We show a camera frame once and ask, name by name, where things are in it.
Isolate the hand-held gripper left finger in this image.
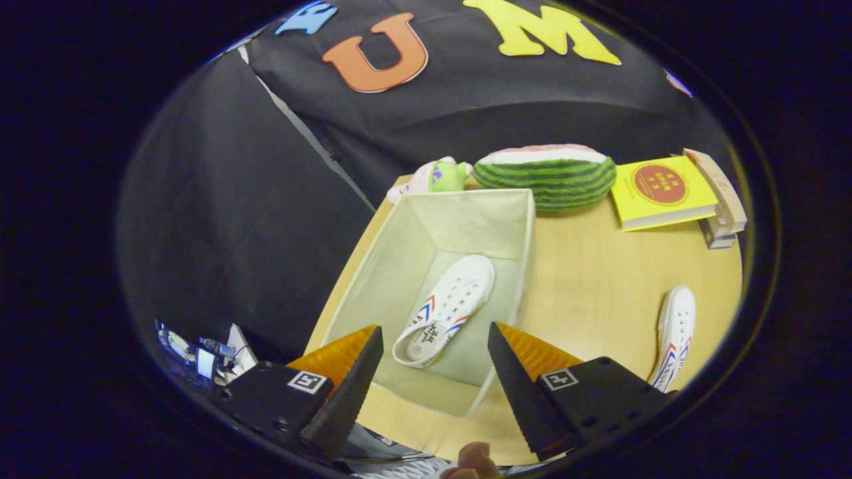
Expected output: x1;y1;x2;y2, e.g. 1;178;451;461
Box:
213;325;385;463

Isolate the pink and green plush toy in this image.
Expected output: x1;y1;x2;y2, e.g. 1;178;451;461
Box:
387;156;474;205

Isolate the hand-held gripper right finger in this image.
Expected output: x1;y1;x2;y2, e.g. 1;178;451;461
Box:
488;321;673;462

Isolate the white canvas shoe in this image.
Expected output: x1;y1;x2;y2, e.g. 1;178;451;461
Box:
391;255;496;369
649;286;698;393

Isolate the watermelon slice plush toy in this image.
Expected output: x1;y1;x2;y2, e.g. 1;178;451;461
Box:
473;144;618;214

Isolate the yellow book with red circle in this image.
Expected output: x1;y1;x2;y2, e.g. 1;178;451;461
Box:
610;156;720;232

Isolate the beige fabric storage box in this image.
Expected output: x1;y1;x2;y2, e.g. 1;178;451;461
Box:
319;188;536;418

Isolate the tan cover book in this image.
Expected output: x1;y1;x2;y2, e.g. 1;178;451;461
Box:
684;148;748;234

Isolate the white book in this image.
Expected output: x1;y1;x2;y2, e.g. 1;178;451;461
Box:
699;216;737;250

